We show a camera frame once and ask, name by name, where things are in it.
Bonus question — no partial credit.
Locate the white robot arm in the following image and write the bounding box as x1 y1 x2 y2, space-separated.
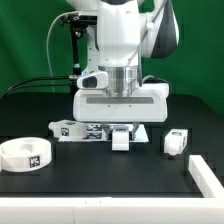
67 0 179 138

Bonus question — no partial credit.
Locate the white marker sheet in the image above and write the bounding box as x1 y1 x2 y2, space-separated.
59 123 149 143

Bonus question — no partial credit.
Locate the white round stool seat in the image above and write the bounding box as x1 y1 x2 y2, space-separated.
0 137 52 172

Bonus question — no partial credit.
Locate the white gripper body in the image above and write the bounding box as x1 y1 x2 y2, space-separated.
73 71 169 123

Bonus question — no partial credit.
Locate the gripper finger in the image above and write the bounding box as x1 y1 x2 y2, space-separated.
129 122 140 140
101 122 112 140

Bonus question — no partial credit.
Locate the grey camera cable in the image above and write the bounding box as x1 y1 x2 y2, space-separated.
45 11 80 94

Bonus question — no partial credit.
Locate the white L-shaped fence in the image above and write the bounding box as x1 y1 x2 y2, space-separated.
0 155 224 224

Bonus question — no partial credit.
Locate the black camera stand pole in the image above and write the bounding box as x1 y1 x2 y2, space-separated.
70 27 81 95

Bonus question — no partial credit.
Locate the black camera on stand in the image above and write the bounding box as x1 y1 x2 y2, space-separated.
59 11 97 25

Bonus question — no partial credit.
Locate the black cable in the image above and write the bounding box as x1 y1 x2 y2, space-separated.
0 83 82 100
6 76 82 93

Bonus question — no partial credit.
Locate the black cable lower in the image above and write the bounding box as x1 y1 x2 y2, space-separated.
0 83 82 100

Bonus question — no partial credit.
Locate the black cable upper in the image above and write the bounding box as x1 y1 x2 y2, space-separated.
6 76 82 93

